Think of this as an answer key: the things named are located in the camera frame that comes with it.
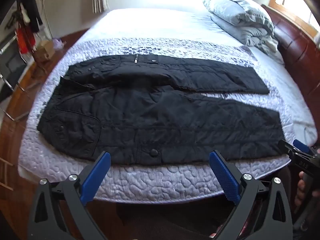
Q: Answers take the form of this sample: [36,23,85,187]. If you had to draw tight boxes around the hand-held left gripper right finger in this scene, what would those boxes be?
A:
[209,150,294,240]

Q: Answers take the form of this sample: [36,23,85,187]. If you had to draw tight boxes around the black chrome frame chair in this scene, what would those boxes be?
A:
[0,35,38,121]

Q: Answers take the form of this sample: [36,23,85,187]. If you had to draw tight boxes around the white bed sheet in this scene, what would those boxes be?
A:
[82,8,318,146]

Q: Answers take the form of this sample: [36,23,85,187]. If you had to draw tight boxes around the quilted white mattress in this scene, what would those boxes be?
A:
[18,8,318,203]

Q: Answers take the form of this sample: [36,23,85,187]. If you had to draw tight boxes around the black hanging garment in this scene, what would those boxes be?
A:
[19,0,43,33]

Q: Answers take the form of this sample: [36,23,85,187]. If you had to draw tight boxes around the black quilted pants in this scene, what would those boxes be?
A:
[37,54,285,166]

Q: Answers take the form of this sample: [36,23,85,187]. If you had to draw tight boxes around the person's right hand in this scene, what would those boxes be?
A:
[294,171,312,208]

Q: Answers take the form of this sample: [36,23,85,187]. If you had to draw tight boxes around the wooden headboard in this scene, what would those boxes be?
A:
[261,4,320,122]

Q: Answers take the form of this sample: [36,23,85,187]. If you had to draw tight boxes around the light wooden frame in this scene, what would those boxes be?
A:
[0,157,15,191]

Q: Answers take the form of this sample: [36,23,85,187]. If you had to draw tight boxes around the grey pillow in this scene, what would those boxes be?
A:
[202,0,280,53]

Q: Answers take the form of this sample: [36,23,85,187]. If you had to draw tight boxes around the red hanging garment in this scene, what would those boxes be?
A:
[14,25,36,55]

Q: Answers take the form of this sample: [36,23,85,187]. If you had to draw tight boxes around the purple plastic bag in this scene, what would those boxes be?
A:
[52,37,66,50]

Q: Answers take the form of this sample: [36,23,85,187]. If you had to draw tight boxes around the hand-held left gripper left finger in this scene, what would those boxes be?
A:
[27,151,112,240]

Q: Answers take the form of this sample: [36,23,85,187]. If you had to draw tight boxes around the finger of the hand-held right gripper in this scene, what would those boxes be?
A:
[277,139,298,158]
[293,139,312,155]

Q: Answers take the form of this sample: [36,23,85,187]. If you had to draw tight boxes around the cardboard box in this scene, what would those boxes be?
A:
[33,40,56,63]

